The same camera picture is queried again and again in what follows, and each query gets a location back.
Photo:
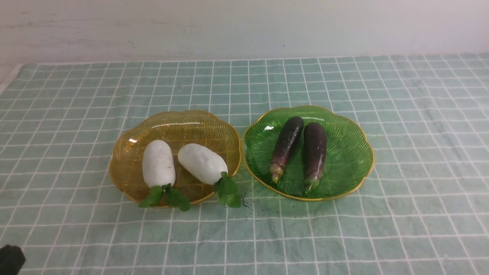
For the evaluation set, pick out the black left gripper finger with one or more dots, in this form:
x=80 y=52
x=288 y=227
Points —
x=12 y=260

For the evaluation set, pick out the white radish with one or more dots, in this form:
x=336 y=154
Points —
x=210 y=168
x=159 y=174

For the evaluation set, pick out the purple eggplant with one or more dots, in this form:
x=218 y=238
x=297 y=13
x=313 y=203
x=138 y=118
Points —
x=285 y=144
x=315 y=145

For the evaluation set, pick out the amber transparent plastic plate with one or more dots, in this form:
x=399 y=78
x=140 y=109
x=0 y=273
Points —
x=177 y=129

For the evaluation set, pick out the green transparent plastic plate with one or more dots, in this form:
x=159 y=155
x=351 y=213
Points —
x=349 y=158

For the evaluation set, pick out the green checkered tablecloth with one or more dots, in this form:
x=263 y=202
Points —
x=422 y=211

